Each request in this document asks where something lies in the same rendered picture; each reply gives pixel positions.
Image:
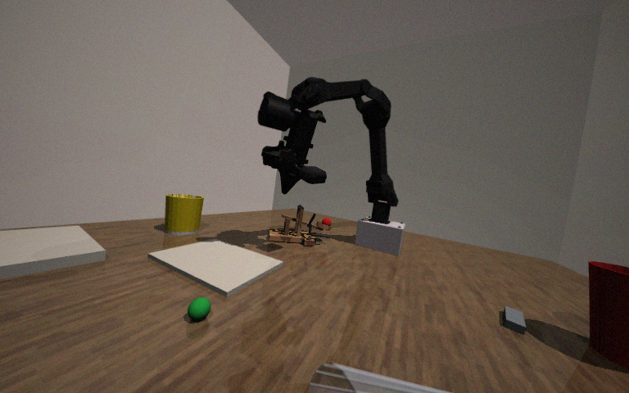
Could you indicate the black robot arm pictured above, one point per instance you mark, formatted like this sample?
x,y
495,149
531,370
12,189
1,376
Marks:
x,y
279,113

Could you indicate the yellow mug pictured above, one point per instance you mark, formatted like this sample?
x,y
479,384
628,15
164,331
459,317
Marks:
x,y
183,213

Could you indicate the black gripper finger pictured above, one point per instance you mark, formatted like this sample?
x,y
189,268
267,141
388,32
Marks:
x,y
283,176
291,180

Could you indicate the green ball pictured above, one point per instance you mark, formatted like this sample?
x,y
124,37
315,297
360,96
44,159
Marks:
x,y
199,308

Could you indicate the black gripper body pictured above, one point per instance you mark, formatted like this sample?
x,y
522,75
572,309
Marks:
x,y
310,174

